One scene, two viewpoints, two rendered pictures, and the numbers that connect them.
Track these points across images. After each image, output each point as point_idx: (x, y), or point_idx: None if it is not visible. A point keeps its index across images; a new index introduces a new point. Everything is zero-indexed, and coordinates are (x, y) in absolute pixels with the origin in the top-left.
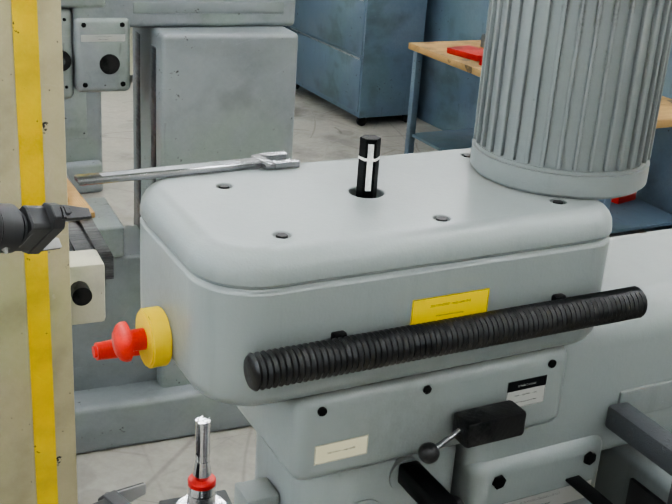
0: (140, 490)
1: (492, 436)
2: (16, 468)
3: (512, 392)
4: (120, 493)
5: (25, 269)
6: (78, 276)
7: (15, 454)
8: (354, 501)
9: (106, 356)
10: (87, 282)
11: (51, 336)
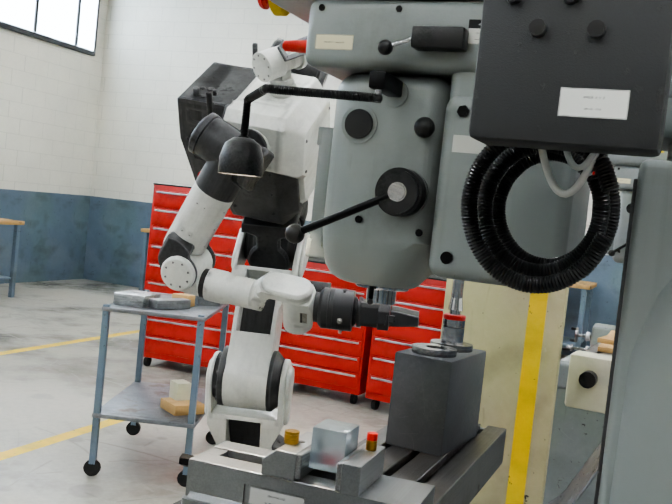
0: (414, 315)
1: (432, 40)
2: (491, 490)
3: (473, 29)
4: (397, 308)
5: (527, 320)
6: (590, 366)
7: (493, 477)
8: (355, 105)
9: (287, 46)
10: (597, 373)
11: (538, 383)
